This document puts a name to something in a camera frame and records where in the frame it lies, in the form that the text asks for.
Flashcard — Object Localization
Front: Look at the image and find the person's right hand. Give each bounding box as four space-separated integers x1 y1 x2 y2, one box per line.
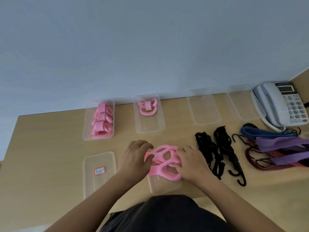
175 145 216 188

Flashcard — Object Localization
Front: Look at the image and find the person's left hand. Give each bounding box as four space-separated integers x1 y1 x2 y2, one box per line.
123 140 155 181

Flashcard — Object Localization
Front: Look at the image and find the pink silicone looped strap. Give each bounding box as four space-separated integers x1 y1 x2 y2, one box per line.
144 144 183 182

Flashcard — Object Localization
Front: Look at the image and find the person's right forearm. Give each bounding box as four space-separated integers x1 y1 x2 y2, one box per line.
197 180 286 232

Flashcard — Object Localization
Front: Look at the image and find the person's left forearm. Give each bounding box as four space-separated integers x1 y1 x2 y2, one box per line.
45 173 132 232

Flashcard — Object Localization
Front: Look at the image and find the clear plastic container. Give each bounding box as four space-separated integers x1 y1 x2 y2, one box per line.
133 93 166 134
226 84 266 121
187 88 222 126
83 99 115 141
147 173 183 194

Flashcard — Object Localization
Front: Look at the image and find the clear lid with red label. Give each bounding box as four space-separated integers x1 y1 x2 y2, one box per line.
83 151 118 200

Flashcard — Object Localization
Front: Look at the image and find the person's dark clothing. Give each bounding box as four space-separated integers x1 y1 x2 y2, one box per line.
99 195 238 232

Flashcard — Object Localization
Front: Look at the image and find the grey desk telephone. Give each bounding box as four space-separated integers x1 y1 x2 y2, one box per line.
250 81 309 133

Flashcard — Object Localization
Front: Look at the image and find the black elastic strap bundle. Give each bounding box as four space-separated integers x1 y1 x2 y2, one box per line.
195 132 225 180

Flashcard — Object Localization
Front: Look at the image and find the pink folded strap bundle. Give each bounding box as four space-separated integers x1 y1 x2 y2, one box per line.
138 98 159 116

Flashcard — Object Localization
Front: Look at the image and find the black strap with hook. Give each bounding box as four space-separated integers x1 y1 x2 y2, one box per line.
213 126 247 187

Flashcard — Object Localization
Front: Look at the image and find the pile of pink rolled straps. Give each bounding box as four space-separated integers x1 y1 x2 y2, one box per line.
91 103 114 139

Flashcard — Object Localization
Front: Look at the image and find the red bungee cord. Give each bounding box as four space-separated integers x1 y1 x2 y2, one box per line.
245 139 309 171

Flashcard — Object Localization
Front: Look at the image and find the blue bungee cord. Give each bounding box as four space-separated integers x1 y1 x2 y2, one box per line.
232 123 302 143

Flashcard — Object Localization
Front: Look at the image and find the purple flat strap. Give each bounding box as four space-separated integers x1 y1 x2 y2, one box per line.
270 152 309 167
255 137 309 153

